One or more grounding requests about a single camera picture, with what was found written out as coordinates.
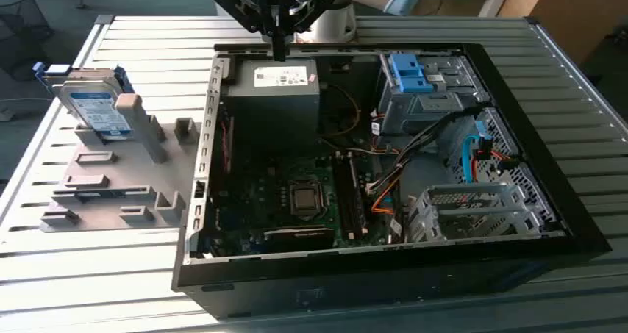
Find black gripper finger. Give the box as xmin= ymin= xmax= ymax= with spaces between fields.
xmin=211 ymin=0 xmax=282 ymax=62
xmin=279 ymin=0 xmax=352 ymax=62

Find hard disk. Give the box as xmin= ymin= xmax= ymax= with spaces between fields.
xmin=32 ymin=63 xmax=136 ymax=143

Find red orange power wire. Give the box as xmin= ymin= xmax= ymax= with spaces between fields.
xmin=470 ymin=137 xmax=524 ymax=172

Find silver disk bay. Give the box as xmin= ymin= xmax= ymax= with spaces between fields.
xmin=405 ymin=181 xmax=545 ymax=243

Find blue plastic latch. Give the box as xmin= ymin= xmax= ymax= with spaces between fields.
xmin=390 ymin=53 xmax=435 ymax=94

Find grey power supply unit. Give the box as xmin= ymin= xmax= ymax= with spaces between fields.
xmin=223 ymin=57 xmax=323 ymax=146

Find silver drive cage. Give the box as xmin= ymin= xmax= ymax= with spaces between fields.
xmin=377 ymin=51 xmax=491 ymax=135

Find silver CPU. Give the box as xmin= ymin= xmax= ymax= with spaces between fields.
xmin=288 ymin=181 xmax=324 ymax=216

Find green motherboard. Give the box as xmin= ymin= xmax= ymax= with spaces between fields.
xmin=210 ymin=148 xmax=393 ymax=257

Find grey parts rack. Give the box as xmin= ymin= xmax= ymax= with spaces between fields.
xmin=38 ymin=93 xmax=203 ymax=234

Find wooden cabinet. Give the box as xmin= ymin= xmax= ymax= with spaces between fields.
xmin=499 ymin=0 xmax=628 ymax=65

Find small RAM stick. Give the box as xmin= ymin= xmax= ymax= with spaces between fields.
xmin=72 ymin=189 xmax=127 ymax=201

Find black graphics card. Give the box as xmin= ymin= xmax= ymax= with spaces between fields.
xmin=262 ymin=225 xmax=338 ymax=253

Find black PC case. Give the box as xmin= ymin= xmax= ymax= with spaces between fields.
xmin=169 ymin=42 xmax=612 ymax=321

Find black cable bundle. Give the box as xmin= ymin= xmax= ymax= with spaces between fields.
xmin=365 ymin=107 xmax=485 ymax=198

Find blue wire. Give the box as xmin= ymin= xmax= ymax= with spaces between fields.
xmin=459 ymin=121 xmax=494 ymax=183

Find orange flat wire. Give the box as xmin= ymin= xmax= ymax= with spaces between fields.
xmin=370 ymin=185 xmax=398 ymax=215

